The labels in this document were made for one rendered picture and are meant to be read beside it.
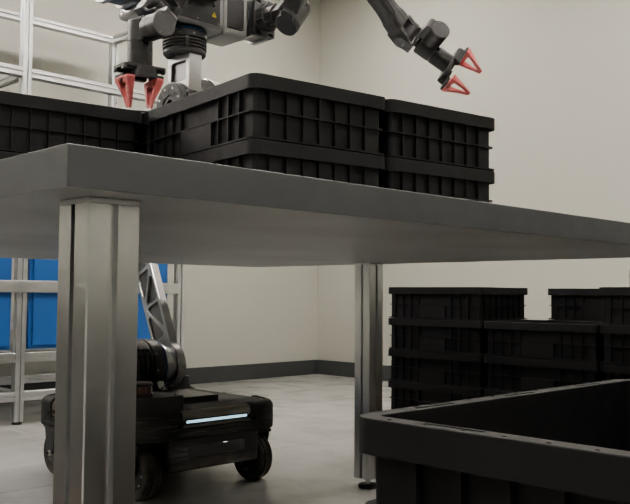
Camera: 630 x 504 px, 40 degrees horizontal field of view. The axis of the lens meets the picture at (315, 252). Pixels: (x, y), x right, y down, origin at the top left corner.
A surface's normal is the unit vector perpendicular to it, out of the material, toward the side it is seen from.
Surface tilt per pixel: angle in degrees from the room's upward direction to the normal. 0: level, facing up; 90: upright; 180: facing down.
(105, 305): 90
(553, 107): 90
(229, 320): 90
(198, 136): 90
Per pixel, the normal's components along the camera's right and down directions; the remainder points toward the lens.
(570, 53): -0.71, -0.04
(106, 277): 0.70, -0.03
